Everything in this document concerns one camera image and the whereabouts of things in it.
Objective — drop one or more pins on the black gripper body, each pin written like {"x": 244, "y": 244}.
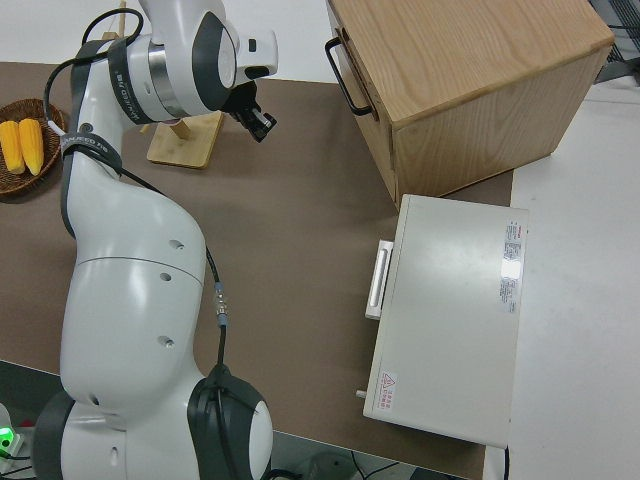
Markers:
{"x": 245, "y": 102}

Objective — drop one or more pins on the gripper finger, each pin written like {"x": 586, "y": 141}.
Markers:
{"x": 256, "y": 132}
{"x": 265, "y": 120}

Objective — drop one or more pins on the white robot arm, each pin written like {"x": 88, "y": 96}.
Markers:
{"x": 130, "y": 300}

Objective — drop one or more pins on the wooden mug rack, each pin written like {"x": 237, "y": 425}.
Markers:
{"x": 185, "y": 150}

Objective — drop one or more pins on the brown table mat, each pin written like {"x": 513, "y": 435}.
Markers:
{"x": 300, "y": 200}

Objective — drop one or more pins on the light wooden cabinet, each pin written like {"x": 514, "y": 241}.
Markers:
{"x": 475, "y": 75}

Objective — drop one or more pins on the yellow corn cob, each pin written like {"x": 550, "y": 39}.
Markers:
{"x": 10, "y": 147}
{"x": 31, "y": 145}

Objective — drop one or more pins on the brown wicker basket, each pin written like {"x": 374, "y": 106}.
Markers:
{"x": 15, "y": 182}

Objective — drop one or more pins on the white toaster oven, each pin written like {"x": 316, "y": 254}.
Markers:
{"x": 450, "y": 325}

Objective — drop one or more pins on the dark grey floor device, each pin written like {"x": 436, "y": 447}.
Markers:
{"x": 325, "y": 465}

